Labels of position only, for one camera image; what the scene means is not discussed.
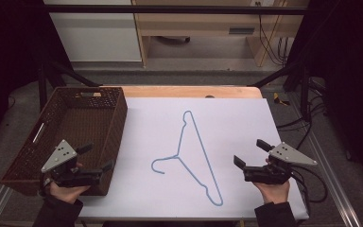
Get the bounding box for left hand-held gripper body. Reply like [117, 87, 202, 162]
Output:
[41, 139, 104, 188]

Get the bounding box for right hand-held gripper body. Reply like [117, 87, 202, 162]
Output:
[243, 141, 318, 185]

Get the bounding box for brown woven plastic basket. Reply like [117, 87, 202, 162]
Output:
[0, 86, 129, 197]

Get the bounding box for blue wire clothes hanger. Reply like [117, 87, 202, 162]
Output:
[150, 110, 225, 207]

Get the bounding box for person's right hand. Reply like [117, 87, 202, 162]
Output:
[252, 158, 291, 205]

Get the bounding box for person's left hand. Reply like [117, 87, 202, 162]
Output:
[48, 162, 91, 205]

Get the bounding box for yellow black tool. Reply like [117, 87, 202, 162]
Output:
[272, 92, 291, 107]

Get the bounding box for white paper sheet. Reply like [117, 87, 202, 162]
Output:
[78, 96, 310, 221]

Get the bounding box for white cabinet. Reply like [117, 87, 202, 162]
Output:
[43, 0, 143, 63]

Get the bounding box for wooden desk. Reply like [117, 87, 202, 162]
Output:
[130, 0, 311, 68]

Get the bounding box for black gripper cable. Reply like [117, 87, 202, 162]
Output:
[288, 165, 329, 204]

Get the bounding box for black cables on floor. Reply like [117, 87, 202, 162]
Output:
[275, 75, 329, 151]

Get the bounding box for hanging black cables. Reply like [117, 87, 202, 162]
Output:
[254, 1, 292, 67]

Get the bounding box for black metal frame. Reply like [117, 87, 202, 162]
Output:
[36, 3, 313, 124]

